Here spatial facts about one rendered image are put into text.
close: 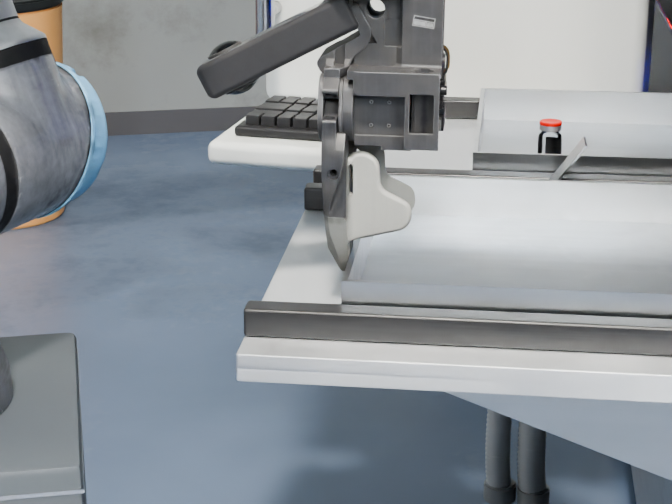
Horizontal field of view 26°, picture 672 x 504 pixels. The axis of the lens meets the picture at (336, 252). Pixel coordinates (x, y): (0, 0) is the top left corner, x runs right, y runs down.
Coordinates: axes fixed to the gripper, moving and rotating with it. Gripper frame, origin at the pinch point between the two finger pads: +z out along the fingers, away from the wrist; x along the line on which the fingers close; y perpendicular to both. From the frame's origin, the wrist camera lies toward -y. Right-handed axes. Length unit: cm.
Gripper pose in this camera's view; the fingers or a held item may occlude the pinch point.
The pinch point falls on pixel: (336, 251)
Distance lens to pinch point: 103.4
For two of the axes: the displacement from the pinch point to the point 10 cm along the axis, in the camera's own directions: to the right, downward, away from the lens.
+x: 1.2, -3.2, 9.4
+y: 9.9, 0.5, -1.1
